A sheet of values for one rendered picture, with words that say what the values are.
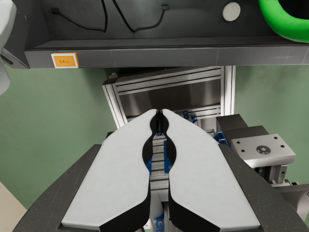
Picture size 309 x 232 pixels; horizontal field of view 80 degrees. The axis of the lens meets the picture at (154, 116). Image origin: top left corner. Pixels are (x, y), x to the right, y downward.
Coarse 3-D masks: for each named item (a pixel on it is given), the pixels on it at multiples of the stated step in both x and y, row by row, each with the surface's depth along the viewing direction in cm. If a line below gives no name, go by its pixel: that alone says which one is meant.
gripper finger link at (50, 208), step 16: (96, 144) 9; (80, 160) 8; (64, 176) 7; (80, 176) 7; (48, 192) 7; (64, 192) 7; (32, 208) 6; (48, 208) 6; (64, 208) 6; (32, 224) 6; (48, 224) 6
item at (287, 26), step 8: (264, 0) 16; (272, 0) 16; (264, 8) 16; (272, 8) 15; (280, 8) 15; (264, 16) 16; (272, 16) 15; (280, 16) 14; (288, 16) 14; (272, 24) 15; (280, 24) 14; (288, 24) 13; (296, 24) 12; (304, 24) 12; (280, 32) 14; (288, 32) 13; (296, 32) 12; (304, 32) 12; (296, 40) 13; (304, 40) 12
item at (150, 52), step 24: (48, 48) 39; (72, 48) 39; (96, 48) 39; (120, 48) 39; (144, 48) 39; (168, 48) 39; (192, 48) 39; (216, 48) 38; (240, 48) 38; (264, 48) 38; (288, 48) 38
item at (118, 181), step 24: (144, 120) 11; (120, 144) 9; (144, 144) 9; (96, 168) 8; (120, 168) 8; (144, 168) 8; (96, 192) 7; (120, 192) 7; (144, 192) 7; (72, 216) 6; (96, 216) 6; (120, 216) 6; (144, 216) 7
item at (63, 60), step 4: (72, 52) 39; (56, 56) 39; (60, 56) 39; (64, 56) 39; (68, 56) 39; (72, 56) 39; (76, 56) 39; (56, 60) 39; (60, 60) 39; (64, 60) 39; (68, 60) 39; (72, 60) 39; (56, 64) 40; (60, 64) 40; (64, 64) 40; (68, 64) 40; (72, 64) 40
